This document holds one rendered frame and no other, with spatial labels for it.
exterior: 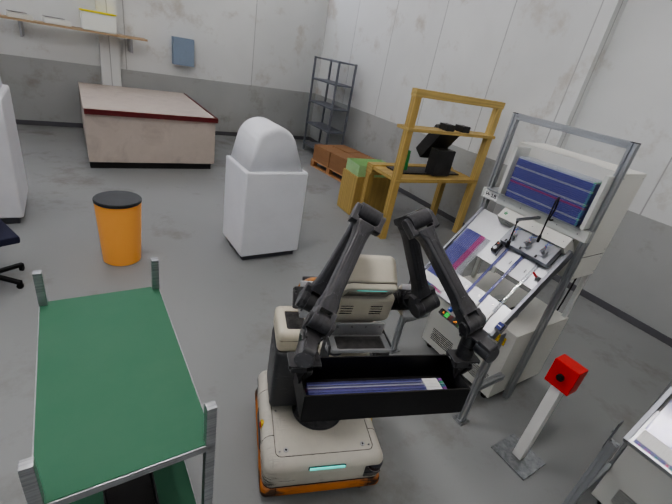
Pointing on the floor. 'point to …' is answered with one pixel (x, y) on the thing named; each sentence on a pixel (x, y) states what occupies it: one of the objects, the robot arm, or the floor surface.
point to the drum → (119, 226)
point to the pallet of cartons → (334, 158)
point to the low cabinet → (145, 128)
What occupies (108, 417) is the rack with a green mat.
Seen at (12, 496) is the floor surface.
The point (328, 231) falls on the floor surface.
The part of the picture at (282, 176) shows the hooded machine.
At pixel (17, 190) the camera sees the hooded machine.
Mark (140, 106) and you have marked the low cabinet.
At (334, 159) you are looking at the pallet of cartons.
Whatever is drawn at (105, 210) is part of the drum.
